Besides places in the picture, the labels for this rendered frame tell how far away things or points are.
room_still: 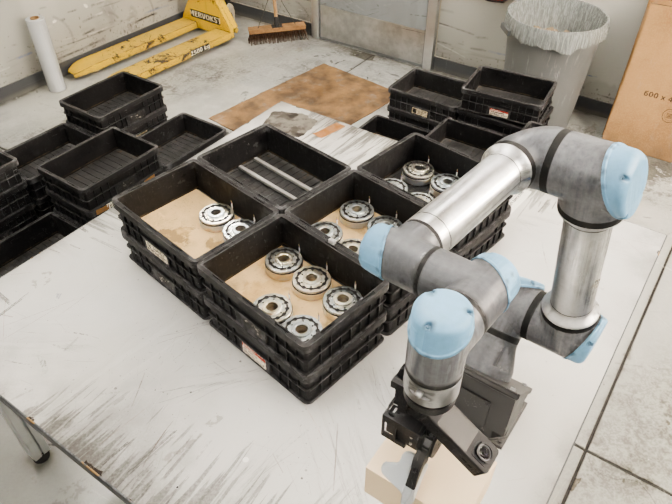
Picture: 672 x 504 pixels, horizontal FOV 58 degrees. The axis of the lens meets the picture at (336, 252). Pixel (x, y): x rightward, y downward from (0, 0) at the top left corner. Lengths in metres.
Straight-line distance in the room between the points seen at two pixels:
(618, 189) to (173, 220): 1.27
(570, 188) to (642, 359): 1.78
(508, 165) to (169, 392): 1.00
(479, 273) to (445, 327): 0.12
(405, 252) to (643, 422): 1.88
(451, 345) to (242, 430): 0.88
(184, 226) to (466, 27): 3.09
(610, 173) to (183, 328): 1.16
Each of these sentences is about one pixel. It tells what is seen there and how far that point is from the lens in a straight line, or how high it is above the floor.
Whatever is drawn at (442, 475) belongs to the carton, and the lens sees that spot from 0.98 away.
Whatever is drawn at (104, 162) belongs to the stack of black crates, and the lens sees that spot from 2.89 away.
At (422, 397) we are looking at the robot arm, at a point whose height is 1.32.
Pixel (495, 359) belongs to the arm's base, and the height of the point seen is 0.91.
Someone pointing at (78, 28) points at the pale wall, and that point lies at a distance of 5.01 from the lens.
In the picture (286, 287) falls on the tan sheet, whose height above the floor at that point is 0.83.
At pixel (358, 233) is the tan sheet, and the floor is 0.83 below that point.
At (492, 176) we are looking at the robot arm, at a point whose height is 1.41.
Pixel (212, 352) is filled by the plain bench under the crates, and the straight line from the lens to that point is 1.67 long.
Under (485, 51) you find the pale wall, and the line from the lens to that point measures 4.53.
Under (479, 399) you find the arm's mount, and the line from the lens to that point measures 1.43.
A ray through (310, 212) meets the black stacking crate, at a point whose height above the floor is 0.88.
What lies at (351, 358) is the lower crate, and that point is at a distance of 1.58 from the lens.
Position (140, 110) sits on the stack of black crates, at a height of 0.53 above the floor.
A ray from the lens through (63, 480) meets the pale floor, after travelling 2.42.
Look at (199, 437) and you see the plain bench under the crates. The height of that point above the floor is 0.70.
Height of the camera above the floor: 1.97
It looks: 41 degrees down
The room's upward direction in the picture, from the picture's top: straight up
